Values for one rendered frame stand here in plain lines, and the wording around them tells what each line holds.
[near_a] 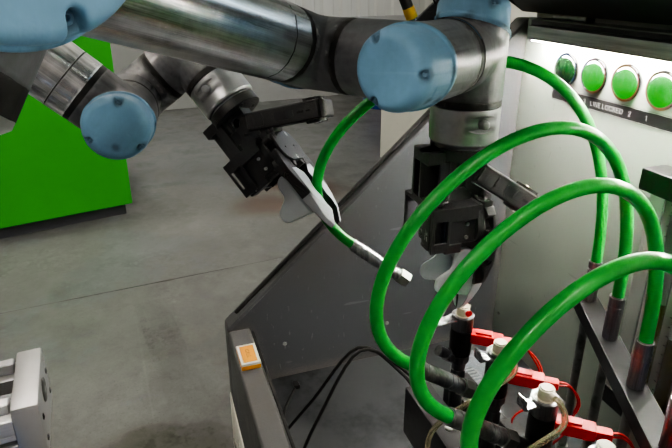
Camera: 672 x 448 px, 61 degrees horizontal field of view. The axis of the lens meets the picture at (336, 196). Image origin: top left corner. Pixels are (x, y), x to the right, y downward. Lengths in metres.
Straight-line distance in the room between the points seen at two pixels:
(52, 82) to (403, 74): 0.38
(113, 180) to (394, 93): 3.56
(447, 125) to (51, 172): 3.45
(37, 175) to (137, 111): 3.26
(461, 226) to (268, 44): 0.29
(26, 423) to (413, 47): 0.69
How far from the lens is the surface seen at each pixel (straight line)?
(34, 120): 3.83
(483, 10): 0.59
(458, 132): 0.61
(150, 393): 2.45
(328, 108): 0.74
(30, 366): 0.96
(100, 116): 0.67
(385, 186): 0.98
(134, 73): 0.81
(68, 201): 3.98
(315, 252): 0.98
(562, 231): 1.01
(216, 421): 2.27
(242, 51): 0.49
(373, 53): 0.50
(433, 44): 0.49
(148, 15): 0.43
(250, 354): 0.94
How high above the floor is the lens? 1.52
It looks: 21 degrees down
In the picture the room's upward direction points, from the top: straight up
